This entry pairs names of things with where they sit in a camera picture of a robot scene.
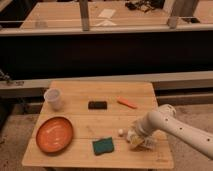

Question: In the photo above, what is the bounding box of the grey metal post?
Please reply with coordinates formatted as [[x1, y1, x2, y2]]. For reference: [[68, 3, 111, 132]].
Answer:
[[79, 0, 90, 31]]

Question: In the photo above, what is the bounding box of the green sponge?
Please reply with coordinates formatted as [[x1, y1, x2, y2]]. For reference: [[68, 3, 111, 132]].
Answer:
[[92, 137, 114, 155]]

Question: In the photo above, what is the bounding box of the white paper sheet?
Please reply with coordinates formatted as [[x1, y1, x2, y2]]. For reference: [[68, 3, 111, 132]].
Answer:
[[99, 9, 115, 19]]

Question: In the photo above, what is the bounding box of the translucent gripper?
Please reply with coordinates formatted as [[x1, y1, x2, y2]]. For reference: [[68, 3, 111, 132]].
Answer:
[[130, 134, 156, 150]]

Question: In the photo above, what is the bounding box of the white labelled bottle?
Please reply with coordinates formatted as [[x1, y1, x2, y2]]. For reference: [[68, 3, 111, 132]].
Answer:
[[118, 129, 136, 144]]

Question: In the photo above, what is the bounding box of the dark cable clutter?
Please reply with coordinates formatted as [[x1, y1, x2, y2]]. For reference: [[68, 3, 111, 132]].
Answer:
[[125, 0, 165, 13]]

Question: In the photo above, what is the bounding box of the orange marker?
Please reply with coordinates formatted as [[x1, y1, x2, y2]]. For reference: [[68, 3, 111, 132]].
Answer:
[[117, 98, 137, 109]]

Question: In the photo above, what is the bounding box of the metal clamp at left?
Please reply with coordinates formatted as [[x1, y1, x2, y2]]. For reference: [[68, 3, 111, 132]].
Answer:
[[0, 69, 24, 86]]

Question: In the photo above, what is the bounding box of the orange ceramic bowl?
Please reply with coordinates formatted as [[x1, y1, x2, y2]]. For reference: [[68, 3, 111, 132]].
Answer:
[[36, 117, 74, 153]]

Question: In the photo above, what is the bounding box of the translucent plastic cup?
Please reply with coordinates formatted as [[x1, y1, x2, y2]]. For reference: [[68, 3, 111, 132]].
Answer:
[[44, 88, 62, 110]]

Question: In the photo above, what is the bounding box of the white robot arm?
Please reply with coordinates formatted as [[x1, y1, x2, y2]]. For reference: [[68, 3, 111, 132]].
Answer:
[[127, 104, 213, 160]]

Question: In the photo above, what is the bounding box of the grey metal bracket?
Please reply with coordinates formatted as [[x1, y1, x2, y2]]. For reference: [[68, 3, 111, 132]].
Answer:
[[167, 16, 178, 29]]

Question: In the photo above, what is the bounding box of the black rectangular block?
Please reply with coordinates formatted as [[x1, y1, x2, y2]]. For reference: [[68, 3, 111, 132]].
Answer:
[[88, 101, 107, 109]]

